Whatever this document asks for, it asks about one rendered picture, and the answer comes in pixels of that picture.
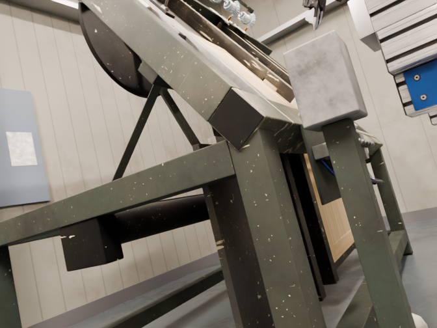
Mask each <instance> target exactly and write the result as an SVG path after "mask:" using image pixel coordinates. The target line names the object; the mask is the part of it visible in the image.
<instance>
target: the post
mask: <svg viewBox="0 0 437 328"><path fill-rule="evenodd" d="M321 129H322V131H323V135H324V139H325V143H326V146H327V149H328V153H329V156H330V160H331V162H332V166H333V170H334V174H335V176H336V180H337V183H338V187H339V191H340V194H341V197H342V201H343V205H344V207H345V211H346V214H347V218H348V221H349V225H350V228H351V232H352V236H353V238H354V242H355V246H356V249H357V252H358V256H359V259H360V263H361V265H362V269H363V273H364V277H365V281H366V283H367V287H368V290H369V294H370V297H371V300H372V304H373V308H374V310H375V314H376V317H377V321H378V325H379V328H416V325H415V323H414V319H413V316H412V312H411V310H410V306H409V303H408V300H407V296H406V293H405V290H404V286H403V282H402V280H401V276H400V273H399V270H398V267H397V263H396V260H395V257H394V253H393V250H392V247H391V243H390V239H389V237H388V233H387V230H386V227H385V224H384V220H383V217H382V214H381V211H380V207H379V205H378V200H377V197H376V194H375V190H374V187H373V184H372V181H371V177H370V175H369V171H368V168H367V164H366V162H365V158H364V154H363V151H362V147H361V145H360V141H359V138H358V134H357V132H356V128H355V125H354V121H353V120H351V119H349V118H344V119H342V120H338V121H336V122H333V123H330V124H327V125H324V126H322V127H321Z"/></svg>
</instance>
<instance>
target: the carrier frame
mask: <svg viewBox="0 0 437 328"><path fill-rule="evenodd" d="M192 149H193V152H191V153H188V154H185V155H183V156H180V157H177V158H174V159H171V160H169V161H166V162H164V163H160V164H158V165H155V166H152V167H150V168H147V169H144V170H142V171H138V172H136V173H133V174H130V175H128V176H125V177H123V178H119V179H117V180H114V181H111V182H109V183H106V184H103V185H100V186H98V187H95V188H92V189H89V190H87V191H84V192H82V193H78V194H76V195H73V196H71V197H68V198H65V199H62V200H59V201H57V202H54V203H51V204H48V205H46V206H43V207H41V208H38V209H35V210H32V211H30V212H27V213H24V214H21V215H19V216H16V217H13V218H11V219H7V220H5V221H2V222H0V328H22V326H21V319H20V312H19V308H18V300H17V296H16V289H15V284H14V277H13V273H12V266H11V261H10V254H9V249H8V247H9V246H13V245H18V244H22V243H27V242H31V241H37V240H41V239H46V238H52V237H55V236H60V238H61V242H62V249H63V253H64V259H65V263H66V270H67V271H75V270H79V269H85V268H89V267H95V266H101V265H105V264H109V263H111V262H115V261H117V260H121V259H123V258H124V254H123V251H122V245H121V244H123V243H127V242H130V241H134V240H137V239H141V238H145V237H148V236H152V235H155V234H160V233H162V232H167V231H169V230H173V229H177V228H181V227H184V226H188V225H192V224H195V223H199V222H202V221H206V220H209V219H210V221H211V227H212V230H213V235H214V238H215V243H216V246H217V251H218V256H219V259H220V264H221V267H220V268H218V269H216V270H214V271H212V272H210V273H208V274H206V275H204V276H202V277H200V278H198V279H196V280H194V281H192V282H190V283H188V284H186V285H184V286H182V287H181V288H178V289H177V290H174V291H173V292H170V293H169V294H167V295H165V296H163V297H161V298H159V299H157V300H155V301H153V302H151V303H149V304H147V305H145V306H143V307H142V308H140V309H138V310H136V311H134V312H132V313H130V314H128V315H126V316H124V317H122V318H120V319H118V320H116V321H114V322H112V323H110V324H108V325H106V326H105V327H102V328H142V327H144V326H145V325H147V324H149V323H151V322H152V321H154V320H156V319H157V318H160V317H161V316H163V315H164V314H166V313H168V312H170V311H171V310H173V309H175V308H176V307H178V306H180V305H182V304H184V303H185V302H187V301H188V300H190V299H192V298H193V297H196V296H197V295H199V294H200V293H202V292H204V291H206V290H207V289H209V288H211V287H212V286H214V285H216V284H218V283H219V282H221V281H223V280H225V283H226V289H227V292H228V297H229V300H230V305H231V308H232V313H233V318H234V321H235V326H236V328H326V323H325V320H324V316H323V312H322V309H321V305H320V301H323V300H324V298H325V297H326V293H325V290H324V286H323V285H329V284H336V283H337V282H338V280H339V277H338V273H337V271H336V269H337V268H338V267H339V266H340V265H341V264H342V263H343V262H344V261H345V259H346V258H347V257H348V256H349V255H350V253H351V252H353V250H354V249H356V246H355V242H354V243H353V244H352V245H351V246H350V247H349V248H348V249H347V250H346V251H345V252H344V253H343V254H342V255H341V256H340V257H339V258H338V260H337V261H336V262H335V263H334V259H333V257H332V252H331V250H330V246H329V242H328V238H327V236H326V232H325V229H324V224H323V220H322V217H321V213H320V211H319V207H318V203H317V199H316V196H315V192H314V190H313V186H312V182H311V178H310V174H309V171H308V167H307V164H306V160H305V157H304V154H289V153H279V151H278V147H277V144H276V140H275V137H274V133H273V131H272V130H265V129H260V128H258V129H257V130H256V131H255V132H254V133H253V135H252V136H251V138H249V140H248V141H247V142H246V144H245V145H244V146H243V148H242V149H241V151H238V150H237V149H236V148H235V147H233V146H232V145H231V144H230V143H229V142H228V141H227V140H224V141H221V142H218V143H215V144H196V145H193V146H192ZM365 162H366V164H368V163H370V164H371V167H372V170H373V174H374V176H375V178H377V179H380V180H383V182H382V183H381V184H377V187H378V190H379V193H380V197H381V199H382V203H383V206H384V210H385V212H386V217H387V219H388V223H389V226H390V229H391V230H387V233H388V237H389V239H390V243H391V247H392V250H393V253H394V257H395V260H396V263H397V267H398V269H399V266H400V263H401V260H402V257H403V256H406V255H412V253H413V250H412V247H411V244H410V240H409V238H408V234H407V231H406V228H405V225H404V221H403V218H402V215H401V211H400V209H399V205H398V202H397V199H396V196H395V192H394V190H393V186H392V183H391V180H390V176H389V173H388V170H387V166H386V163H385V161H384V156H383V154H382V150H381V148H378V150H377V151H376V152H375V153H374V154H373V155H372V156H370V155H369V159H365ZM200 188H202V189H203V192H204V193H203V194H199V195H191V196H186V197H178V198H171V199H166V198H170V197H173V196H176V195H180V194H183V193H186V192H189V191H193V190H196V189H200ZM163 199H166V200H163ZM336 328H379V325H378V321H377V317H376V314H375V310H374V308H373V304H372V300H371V297H370V294H369V290H368V287H367V283H366V281H365V278H364V280H363V281H362V283H361V285H360V287H359V288H358V290H357V292H356V293H355V295H354V297H353V298H352V300H351V302H350V303H349V305H348V307H347V309H346V311H345V312H344V314H343V315H342V317H341V319H340V321H339V323H338V324H337V326H336Z"/></svg>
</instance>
